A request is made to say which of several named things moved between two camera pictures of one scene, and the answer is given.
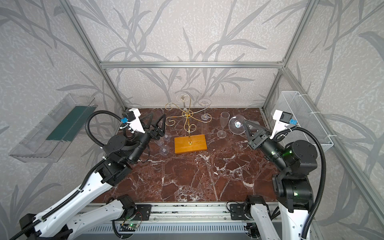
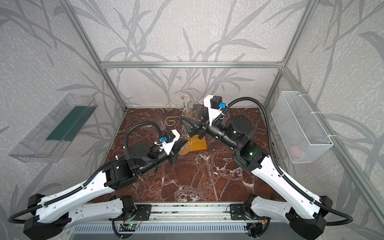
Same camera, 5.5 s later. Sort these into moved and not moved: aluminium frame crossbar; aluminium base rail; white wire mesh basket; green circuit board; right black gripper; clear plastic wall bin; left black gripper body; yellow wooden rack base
Moved: right black gripper; left black gripper body
Not moved: white wire mesh basket; clear plastic wall bin; green circuit board; aluminium base rail; aluminium frame crossbar; yellow wooden rack base
